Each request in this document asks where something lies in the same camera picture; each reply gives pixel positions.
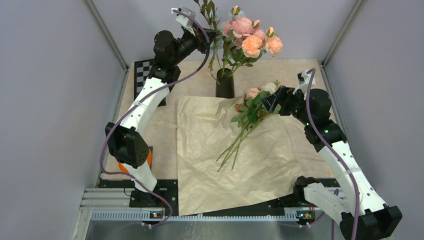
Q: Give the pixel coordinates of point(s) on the black grey chessboard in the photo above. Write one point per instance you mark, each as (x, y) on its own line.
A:
(141, 71)

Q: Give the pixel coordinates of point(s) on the pink orange blue flowers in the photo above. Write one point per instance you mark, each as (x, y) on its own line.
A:
(240, 42)

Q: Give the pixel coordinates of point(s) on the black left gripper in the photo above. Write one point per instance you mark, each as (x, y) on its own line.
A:
(198, 35)

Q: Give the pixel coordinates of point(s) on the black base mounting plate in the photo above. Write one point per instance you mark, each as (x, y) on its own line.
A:
(212, 205)

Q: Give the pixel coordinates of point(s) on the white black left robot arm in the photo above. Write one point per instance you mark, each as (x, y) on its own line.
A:
(124, 139)

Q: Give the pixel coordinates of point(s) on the aluminium frame rail right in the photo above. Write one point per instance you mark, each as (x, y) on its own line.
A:
(350, 19)

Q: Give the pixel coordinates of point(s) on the orange curved toy track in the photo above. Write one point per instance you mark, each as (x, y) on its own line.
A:
(149, 162)

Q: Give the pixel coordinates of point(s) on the aluminium front frame rail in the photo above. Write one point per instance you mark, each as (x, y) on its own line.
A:
(119, 200)

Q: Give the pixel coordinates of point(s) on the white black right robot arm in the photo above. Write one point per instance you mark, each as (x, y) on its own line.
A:
(358, 210)

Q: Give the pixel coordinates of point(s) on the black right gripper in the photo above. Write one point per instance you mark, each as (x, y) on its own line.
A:
(282, 96)

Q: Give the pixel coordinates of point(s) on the orange paper bouquet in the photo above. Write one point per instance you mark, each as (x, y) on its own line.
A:
(270, 159)

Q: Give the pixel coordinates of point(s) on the aluminium frame rail left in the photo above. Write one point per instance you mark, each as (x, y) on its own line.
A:
(97, 17)

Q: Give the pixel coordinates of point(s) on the small pink flower bunch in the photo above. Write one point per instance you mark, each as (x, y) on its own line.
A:
(250, 113)

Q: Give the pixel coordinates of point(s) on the aluminium frame rail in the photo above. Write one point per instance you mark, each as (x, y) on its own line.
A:
(97, 17)
(119, 200)
(350, 19)

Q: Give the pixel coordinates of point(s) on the black cylindrical vase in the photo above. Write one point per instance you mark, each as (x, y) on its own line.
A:
(224, 87)

